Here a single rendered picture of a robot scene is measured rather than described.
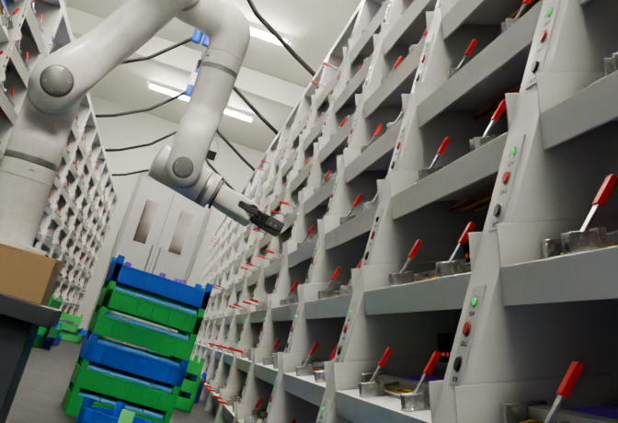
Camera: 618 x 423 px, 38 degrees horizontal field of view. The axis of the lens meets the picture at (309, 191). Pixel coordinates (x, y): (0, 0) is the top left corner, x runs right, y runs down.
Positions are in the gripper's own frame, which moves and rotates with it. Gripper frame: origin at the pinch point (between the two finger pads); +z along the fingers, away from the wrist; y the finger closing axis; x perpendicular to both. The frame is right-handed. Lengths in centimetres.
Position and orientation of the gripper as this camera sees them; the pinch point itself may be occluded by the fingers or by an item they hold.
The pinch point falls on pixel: (272, 226)
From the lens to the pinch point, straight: 212.5
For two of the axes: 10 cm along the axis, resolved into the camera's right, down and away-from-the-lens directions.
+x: 4.7, -8.5, 2.1
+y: 1.7, -1.5, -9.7
